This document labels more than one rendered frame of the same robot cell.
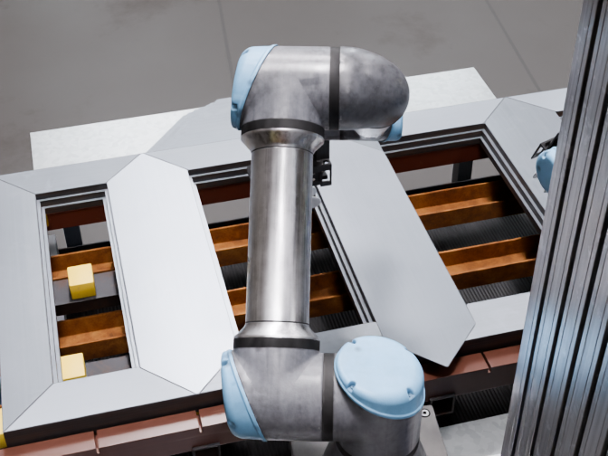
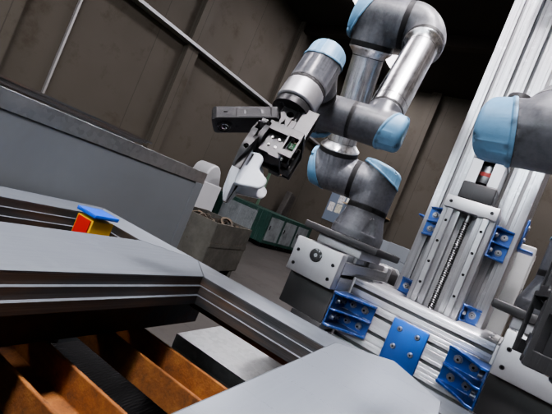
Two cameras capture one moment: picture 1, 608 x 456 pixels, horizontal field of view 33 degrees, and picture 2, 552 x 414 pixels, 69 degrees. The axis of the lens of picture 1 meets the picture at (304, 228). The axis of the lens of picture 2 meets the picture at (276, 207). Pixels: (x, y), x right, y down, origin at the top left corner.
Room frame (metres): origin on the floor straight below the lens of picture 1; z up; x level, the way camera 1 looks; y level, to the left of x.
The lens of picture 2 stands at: (2.00, -0.01, 1.04)
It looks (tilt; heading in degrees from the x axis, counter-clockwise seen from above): 0 degrees down; 221
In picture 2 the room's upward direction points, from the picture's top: 23 degrees clockwise
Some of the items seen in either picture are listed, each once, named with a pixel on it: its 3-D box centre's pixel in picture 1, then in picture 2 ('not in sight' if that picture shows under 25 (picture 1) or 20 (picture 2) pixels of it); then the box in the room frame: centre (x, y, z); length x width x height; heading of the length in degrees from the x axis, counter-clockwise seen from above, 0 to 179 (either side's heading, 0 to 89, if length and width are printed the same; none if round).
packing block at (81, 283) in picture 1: (81, 281); not in sight; (1.57, 0.46, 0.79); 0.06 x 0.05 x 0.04; 14
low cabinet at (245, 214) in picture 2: not in sight; (259, 223); (-5.76, -7.17, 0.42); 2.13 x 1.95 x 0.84; 8
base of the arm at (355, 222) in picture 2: not in sight; (361, 223); (0.97, -0.59, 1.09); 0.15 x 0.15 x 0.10
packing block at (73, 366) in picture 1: (71, 373); not in sight; (1.32, 0.44, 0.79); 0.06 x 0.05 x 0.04; 14
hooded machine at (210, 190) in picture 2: not in sight; (200, 190); (-3.86, -7.57, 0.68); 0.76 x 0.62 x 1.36; 8
